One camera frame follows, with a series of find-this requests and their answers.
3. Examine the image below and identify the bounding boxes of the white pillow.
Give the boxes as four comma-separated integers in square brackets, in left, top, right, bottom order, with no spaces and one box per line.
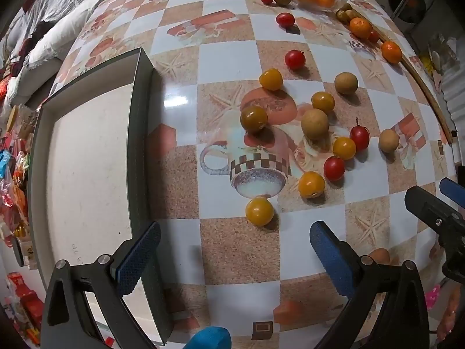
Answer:
[15,0,120,95]

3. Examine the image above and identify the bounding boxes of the red boxes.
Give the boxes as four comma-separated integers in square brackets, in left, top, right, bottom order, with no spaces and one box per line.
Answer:
[5,271,46,346]

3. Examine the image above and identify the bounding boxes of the person's right forearm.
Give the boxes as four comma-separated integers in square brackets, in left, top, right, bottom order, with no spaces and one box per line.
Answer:
[436,284,465,342]

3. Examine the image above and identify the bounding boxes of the round dark object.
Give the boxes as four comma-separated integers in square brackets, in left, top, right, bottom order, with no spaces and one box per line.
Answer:
[388,0,427,24]

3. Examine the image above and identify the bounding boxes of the pile of colourful snack packets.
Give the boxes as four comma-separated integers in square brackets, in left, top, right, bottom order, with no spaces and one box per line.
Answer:
[0,73,37,248]

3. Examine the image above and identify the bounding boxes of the orange cherry tomato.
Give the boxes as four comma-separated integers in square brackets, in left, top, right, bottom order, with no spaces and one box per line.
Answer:
[298,171,326,199]

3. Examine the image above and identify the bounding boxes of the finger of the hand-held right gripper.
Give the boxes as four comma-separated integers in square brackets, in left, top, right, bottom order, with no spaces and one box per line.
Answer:
[439,177,465,211]
[404,185,459,234]

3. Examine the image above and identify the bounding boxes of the white ribbed panel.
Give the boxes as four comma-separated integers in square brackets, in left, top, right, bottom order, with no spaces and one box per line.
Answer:
[439,69,465,124]

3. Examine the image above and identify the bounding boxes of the pink object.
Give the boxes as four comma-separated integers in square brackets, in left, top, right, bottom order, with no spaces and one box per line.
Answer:
[425,284,442,309]

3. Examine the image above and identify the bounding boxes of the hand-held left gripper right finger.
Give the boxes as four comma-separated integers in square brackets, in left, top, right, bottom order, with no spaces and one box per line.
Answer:
[309,220,431,349]

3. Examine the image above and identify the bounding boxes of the brownish yellow cherry tomato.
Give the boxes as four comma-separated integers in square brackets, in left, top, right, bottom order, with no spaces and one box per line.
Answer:
[240,105,269,133]

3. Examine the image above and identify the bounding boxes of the curved wooden strip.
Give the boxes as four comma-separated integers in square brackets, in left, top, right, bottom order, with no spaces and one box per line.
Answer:
[336,7,454,145]

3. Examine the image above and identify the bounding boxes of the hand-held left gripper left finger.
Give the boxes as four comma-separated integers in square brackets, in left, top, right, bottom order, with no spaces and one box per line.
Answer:
[42,221,162,349]

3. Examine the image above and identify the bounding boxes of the grey box with white inside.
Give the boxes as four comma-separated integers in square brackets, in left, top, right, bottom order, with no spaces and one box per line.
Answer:
[27,47,175,346]

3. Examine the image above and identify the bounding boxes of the checkered printed tablecloth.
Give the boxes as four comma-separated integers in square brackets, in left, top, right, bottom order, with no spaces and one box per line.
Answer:
[49,0,458,346]

